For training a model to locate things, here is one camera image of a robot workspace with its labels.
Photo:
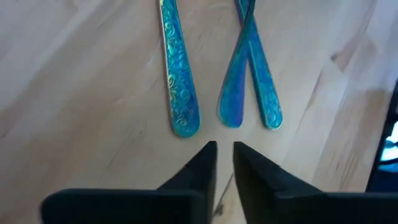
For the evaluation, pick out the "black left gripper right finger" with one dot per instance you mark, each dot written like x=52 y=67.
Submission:
x=295 y=208

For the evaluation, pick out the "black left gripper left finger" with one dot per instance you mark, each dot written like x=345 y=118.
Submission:
x=130 y=207

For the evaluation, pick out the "iridescent fork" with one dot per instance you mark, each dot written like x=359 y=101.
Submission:
x=269 y=105

